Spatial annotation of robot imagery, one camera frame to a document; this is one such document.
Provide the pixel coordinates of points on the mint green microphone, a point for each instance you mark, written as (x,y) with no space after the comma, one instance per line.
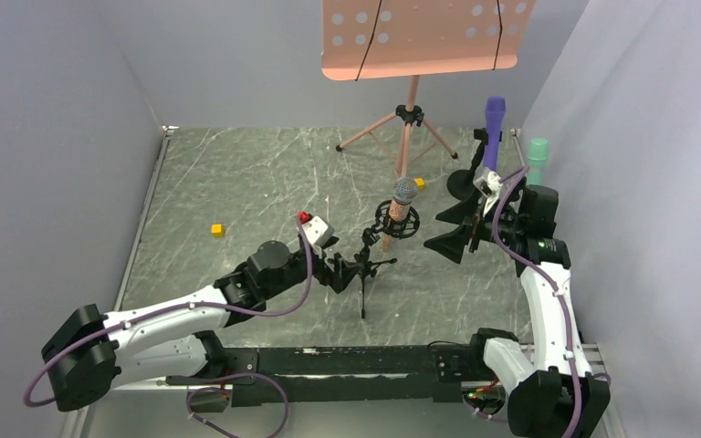
(537,159)

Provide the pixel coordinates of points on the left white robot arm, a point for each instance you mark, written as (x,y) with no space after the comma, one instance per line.
(94,352)

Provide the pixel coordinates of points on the black shock-mount tripod stand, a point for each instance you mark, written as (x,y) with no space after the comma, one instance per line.
(370,237)

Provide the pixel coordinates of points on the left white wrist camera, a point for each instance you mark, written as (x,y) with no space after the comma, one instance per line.
(318,231)

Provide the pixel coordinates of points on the purple microphone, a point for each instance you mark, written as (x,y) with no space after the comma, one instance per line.
(495,111)

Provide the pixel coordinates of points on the yellow cube left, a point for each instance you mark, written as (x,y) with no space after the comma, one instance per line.
(217,230)

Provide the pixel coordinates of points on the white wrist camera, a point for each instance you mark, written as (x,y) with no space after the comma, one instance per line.
(318,231)
(489,185)

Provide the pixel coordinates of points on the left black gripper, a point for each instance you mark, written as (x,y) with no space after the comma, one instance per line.
(336,269)

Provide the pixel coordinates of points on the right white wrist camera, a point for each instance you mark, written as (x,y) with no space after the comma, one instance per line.
(489,185)

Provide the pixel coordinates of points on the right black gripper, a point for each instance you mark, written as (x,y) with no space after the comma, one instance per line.
(477,217)

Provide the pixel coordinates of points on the yellow cube near music stand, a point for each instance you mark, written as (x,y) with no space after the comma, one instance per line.
(420,183)

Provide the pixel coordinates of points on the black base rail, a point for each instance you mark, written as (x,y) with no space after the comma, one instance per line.
(439,372)

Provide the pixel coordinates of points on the pink music stand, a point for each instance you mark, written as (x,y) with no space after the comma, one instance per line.
(413,39)

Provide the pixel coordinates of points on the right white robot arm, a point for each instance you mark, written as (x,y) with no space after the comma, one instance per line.
(555,392)

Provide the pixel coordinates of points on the glitter silver-head microphone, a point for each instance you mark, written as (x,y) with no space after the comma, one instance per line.
(398,222)

